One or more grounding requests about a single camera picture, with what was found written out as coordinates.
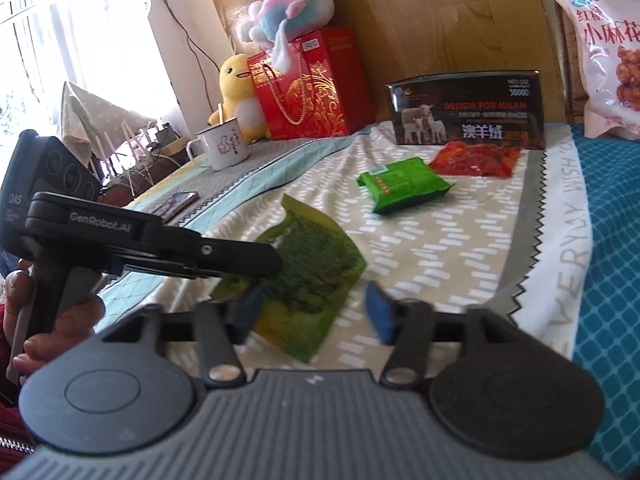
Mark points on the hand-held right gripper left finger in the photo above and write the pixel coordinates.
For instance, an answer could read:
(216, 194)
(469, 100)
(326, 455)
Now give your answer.
(247, 312)

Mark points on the white enamel mug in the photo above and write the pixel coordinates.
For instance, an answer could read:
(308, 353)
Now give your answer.
(225, 142)

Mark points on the large pink snack bag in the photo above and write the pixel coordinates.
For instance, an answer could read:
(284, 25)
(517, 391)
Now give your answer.
(600, 60)

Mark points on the wooden stick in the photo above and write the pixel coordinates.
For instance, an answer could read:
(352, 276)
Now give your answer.
(219, 112)

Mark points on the teal patterned cloth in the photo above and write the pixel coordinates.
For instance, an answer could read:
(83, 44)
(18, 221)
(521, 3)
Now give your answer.
(615, 260)

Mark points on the wooden headboard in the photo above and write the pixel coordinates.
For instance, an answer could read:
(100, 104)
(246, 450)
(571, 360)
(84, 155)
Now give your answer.
(425, 20)

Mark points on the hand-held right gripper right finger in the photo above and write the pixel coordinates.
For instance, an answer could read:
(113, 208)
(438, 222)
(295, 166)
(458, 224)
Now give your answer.
(380, 312)

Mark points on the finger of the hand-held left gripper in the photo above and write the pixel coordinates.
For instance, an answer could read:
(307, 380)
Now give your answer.
(225, 255)

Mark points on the yellow green snack packet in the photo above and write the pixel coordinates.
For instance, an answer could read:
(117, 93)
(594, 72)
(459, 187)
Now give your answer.
(305, 280)

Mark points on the patterned blanket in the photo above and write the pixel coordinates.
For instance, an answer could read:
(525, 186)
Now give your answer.
(450, 260)

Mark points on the pink and blue plush toy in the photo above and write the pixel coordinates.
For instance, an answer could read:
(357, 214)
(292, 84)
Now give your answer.
(295, 5)

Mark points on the red snack packet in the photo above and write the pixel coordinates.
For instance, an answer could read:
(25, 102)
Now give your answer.
(475, 160)

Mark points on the person's red jacket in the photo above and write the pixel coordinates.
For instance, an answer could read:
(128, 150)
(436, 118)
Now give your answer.
(12, 425)

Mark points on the beige cloth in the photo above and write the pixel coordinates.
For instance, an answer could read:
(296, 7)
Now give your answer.
(95, 115)

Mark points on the white curtain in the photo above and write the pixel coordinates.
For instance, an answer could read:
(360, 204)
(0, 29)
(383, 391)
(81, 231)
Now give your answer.
(60, 25)

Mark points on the yellow duck plush toy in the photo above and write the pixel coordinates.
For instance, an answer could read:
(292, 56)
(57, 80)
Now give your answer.
(240, 95)

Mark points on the black printed box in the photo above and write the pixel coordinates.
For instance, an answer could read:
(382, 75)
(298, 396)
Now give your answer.
(465, 110)

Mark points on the person's left hand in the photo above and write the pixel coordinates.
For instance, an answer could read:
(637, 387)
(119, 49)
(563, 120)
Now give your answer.
(75, 325)

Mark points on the red gift box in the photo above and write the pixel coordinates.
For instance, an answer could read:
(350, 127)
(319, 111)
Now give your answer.
(320, 85)

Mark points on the black smartphone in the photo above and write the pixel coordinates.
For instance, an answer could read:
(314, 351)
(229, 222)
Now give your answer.
(177, 205)

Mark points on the white drying rack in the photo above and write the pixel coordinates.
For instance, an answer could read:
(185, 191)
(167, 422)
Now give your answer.
(125, 160)

